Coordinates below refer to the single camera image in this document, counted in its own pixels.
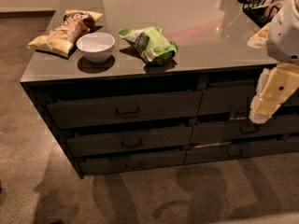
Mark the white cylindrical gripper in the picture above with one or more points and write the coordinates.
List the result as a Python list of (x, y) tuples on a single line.
[(284, 37)]

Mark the drawer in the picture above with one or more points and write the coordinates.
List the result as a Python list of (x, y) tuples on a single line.
[(222, 131), (227, 97), (128, 163), (105, 143), (122, 109), (242, 150)]

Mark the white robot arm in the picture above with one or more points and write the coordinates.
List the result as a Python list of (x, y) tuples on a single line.
[(283, 35)]

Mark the brown bag in basket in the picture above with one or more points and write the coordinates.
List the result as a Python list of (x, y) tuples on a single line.
[(272, 9)]

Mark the green snack bag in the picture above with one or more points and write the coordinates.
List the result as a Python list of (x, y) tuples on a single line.
[(150, 44)]

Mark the dark counter cabinet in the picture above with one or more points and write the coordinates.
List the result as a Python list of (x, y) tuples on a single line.
[(212, 38)]

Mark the white bowl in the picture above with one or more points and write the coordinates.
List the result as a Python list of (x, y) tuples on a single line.
[(96, 47)]

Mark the yellow brown chip bag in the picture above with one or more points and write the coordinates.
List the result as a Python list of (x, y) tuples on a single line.
[(64, 37)]

